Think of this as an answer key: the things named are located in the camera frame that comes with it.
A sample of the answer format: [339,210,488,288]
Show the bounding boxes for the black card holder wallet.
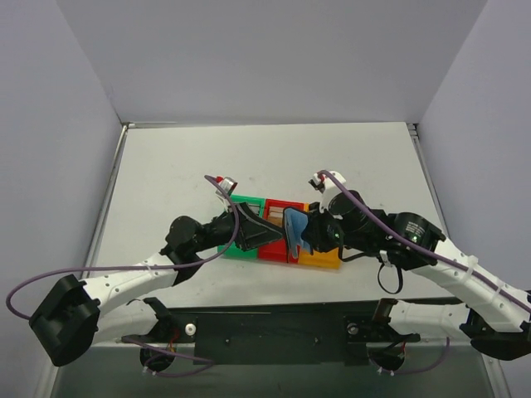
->
[283,207,311,259]

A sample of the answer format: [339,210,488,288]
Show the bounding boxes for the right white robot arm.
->
[286,191,530,361]

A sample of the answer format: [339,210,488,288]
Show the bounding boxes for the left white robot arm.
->
[29,203,285,366]

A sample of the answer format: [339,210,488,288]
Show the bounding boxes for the dark cards in green bin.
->
[245,202,261,216]

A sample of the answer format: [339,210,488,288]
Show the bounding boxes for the tan cards in red bin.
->
[266,209,284,227]

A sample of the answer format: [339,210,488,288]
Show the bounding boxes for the green plastic bin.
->
[223,195,266,260]

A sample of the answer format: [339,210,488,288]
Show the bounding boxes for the yellow plastic bin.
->
[298,216,340,270]

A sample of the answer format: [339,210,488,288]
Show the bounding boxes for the red plastic bin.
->
[258,199,305,264]

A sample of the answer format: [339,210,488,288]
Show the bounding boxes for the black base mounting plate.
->
[141,301,420,366]

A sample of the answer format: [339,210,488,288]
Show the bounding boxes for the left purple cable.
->
[6,173,240,377]

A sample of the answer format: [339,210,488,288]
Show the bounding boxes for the purple cable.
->
[6,173,240,377]
[317,169,531,377]

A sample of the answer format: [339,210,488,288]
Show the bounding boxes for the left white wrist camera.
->
[215,176,237,197]

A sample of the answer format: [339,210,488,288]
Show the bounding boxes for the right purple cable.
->
[317,169,531,377]

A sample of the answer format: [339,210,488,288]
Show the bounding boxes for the aluminium frame rail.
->
[82,327,499,347]

